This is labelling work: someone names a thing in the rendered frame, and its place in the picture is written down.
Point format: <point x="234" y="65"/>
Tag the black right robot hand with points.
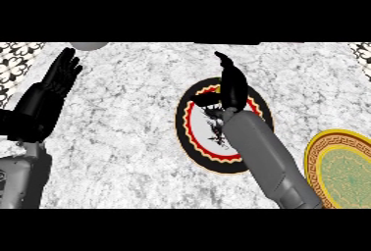
<point x="234" y="83"/>

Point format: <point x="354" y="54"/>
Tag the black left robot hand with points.
<point x="61" y="72"/>

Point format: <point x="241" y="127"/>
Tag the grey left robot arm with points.
<point x="34" y="111"/>

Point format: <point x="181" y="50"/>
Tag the yellow lemon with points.
<point x="218" y="88"/>

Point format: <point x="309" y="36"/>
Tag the black red white plate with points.
<point x="203" y="130"/>

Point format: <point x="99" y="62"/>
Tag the yellow green patterned plate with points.
<point x="345" y="170"/>

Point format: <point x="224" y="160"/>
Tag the grey round object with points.
<point x="89" y="45"/>

